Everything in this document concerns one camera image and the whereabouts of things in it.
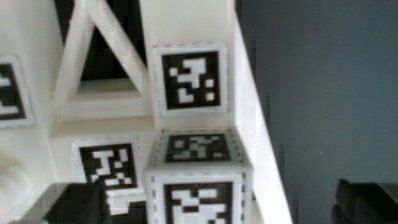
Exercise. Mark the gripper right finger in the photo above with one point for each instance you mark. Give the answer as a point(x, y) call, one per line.
point(366, 203)

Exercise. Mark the white chair leg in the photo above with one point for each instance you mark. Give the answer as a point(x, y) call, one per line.
point(197, 178)

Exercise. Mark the white chair back part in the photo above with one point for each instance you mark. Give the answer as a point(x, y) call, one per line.
point(121, 67)

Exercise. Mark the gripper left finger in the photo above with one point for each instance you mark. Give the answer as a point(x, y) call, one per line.
point(71, 204)

